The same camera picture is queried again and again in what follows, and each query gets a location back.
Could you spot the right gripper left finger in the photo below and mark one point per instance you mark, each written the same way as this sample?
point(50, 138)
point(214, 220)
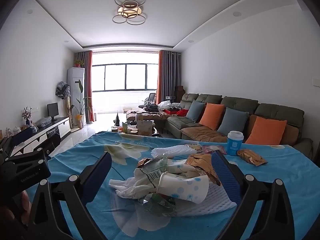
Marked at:
point(77, 191)

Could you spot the white foam fruit net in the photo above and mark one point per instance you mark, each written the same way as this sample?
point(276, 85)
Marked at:
point(216, 201)

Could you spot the pink snack packet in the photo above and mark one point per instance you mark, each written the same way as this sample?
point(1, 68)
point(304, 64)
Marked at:
point(213, 148)

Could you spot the clear cracker packet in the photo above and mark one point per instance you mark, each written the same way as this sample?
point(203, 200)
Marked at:
point(197, 147)

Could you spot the right orange grey curtain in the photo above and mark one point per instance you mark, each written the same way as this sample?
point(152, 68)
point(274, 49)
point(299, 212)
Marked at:
point(169, 74)

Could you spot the blue floral tablecloth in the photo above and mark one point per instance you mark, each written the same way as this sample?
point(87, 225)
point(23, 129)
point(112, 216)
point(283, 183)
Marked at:
point(120, 218)

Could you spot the orange cushion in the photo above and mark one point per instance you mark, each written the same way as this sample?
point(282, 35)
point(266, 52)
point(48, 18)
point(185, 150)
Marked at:
point(266, 131)
point(212, 115)

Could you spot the orange grey curtain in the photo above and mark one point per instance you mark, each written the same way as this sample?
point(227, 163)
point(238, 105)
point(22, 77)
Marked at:
point(84, 60)
point(169, 74)

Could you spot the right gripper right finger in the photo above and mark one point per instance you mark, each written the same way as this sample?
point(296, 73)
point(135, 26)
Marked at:
point(275, 220)

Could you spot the blue cup white lid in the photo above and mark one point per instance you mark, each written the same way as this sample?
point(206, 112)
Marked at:
point(234, 142)

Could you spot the green sectional sofa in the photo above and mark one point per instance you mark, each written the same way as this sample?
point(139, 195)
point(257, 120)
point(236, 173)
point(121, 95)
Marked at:
point(184, 128)

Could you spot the white standing air conditioner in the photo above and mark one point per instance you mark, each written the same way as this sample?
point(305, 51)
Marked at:
point(73, 74)

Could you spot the orange cushion far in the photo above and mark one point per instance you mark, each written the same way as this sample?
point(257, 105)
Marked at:
point(212, 115)

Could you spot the torn gold foil wrapper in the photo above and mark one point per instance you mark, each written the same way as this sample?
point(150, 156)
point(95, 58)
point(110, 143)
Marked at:
point(203, 162)

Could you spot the ring ceiling lamp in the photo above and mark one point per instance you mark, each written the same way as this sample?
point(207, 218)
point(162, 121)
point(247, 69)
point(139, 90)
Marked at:
point(130, 12)

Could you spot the white polka dot paper cup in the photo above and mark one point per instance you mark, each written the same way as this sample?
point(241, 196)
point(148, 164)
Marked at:
point(190, 189)

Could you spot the left orange grey curtain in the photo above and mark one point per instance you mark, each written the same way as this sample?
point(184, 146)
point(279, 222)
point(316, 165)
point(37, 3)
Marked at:
point(84, 60)

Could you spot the person left hand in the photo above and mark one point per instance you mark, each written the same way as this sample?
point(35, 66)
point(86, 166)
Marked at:
point(18, 208)

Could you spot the small black monitor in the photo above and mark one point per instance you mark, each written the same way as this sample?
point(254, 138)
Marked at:
point(53, 110)

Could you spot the blue cushion far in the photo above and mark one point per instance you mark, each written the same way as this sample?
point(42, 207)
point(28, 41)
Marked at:
point(195, 110)

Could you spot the white tissue bag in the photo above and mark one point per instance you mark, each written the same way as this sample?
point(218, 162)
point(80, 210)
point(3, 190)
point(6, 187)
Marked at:
point(142, 183)

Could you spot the covered standing fan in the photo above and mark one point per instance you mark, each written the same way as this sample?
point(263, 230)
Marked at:
point(63, 90)

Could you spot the white black tv cabinet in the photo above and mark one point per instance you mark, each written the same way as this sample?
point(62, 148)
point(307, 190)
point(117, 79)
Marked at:
point(26, 141)

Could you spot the green clear plastic wrapper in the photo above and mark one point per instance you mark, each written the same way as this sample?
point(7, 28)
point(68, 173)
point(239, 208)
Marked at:
point(154, 202)

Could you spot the tall green potted plant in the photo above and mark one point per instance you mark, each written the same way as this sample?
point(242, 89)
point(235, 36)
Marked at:
point(81, 108)

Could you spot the gold foil snack packet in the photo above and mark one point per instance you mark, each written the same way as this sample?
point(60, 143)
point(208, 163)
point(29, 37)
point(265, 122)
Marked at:
point(251, 157)

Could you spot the orange cushion near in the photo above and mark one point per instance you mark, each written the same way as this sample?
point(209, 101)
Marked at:
point(266, 131)

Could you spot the cluttered coffee table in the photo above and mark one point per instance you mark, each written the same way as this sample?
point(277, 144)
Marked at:
point(136, 127)

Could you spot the blue cushion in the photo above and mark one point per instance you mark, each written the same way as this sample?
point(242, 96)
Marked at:
point(233, 120)
point(195, 110)

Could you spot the blue cushion near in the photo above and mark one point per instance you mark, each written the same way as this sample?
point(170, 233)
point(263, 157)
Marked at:
point(233, 120)

